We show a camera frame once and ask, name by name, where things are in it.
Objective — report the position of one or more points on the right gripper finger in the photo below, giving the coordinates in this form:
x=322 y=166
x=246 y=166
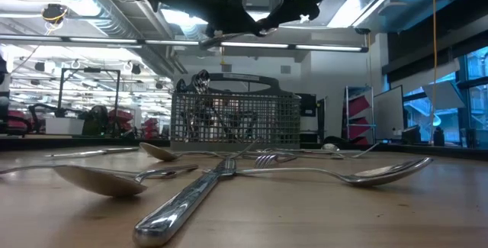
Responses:
x=282 y=20

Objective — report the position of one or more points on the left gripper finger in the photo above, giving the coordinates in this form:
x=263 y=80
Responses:
x=240 y=26

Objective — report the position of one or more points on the silver spoon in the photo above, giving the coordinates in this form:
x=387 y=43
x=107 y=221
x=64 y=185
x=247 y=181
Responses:
x=181 y=85
x=381 y=175
x=201 y=82
x=99 y=181
x=158 y=152

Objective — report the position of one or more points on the grey plastic cutlery basket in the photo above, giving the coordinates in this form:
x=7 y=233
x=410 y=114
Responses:
x=267 y=122

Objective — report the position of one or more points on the silver fork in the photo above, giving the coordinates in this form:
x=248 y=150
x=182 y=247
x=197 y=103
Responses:
x=267 y=161
x=26 y=169

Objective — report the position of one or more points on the long ceiling light bar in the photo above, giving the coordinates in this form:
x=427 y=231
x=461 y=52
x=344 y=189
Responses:
x=251 y=45

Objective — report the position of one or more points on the black monitor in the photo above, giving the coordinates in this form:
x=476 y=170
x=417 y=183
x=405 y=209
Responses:
x=307 y=105

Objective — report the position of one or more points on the shelf with red bins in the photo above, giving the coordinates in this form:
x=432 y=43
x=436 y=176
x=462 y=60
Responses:
x=358 y=107

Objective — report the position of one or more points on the whiteboard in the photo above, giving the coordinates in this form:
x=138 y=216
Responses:
x=389 y=114

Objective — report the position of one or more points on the red storage bin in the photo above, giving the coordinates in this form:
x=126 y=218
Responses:
x=13 y=120
x=120 y=116

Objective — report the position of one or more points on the white angled panel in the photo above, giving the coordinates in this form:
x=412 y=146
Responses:
x=444 y=95

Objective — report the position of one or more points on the black desk device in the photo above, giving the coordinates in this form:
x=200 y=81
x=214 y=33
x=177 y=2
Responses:
x=411 y=135

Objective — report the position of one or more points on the white box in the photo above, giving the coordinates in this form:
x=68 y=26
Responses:
x=65 y=126

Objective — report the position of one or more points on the dark bottle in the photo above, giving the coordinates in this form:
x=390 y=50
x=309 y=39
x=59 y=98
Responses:
x=439 y=137

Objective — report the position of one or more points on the silver ventilation duct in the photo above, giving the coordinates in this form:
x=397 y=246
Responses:
x=126 y=15

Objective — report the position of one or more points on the large grey air duct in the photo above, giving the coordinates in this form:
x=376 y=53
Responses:
x=400 y=4

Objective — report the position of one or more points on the black frame rig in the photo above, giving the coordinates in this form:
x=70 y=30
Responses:
x=91 y=70

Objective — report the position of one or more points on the black ceiling camera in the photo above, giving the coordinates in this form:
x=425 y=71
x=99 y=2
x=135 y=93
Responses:
x=54 y=12

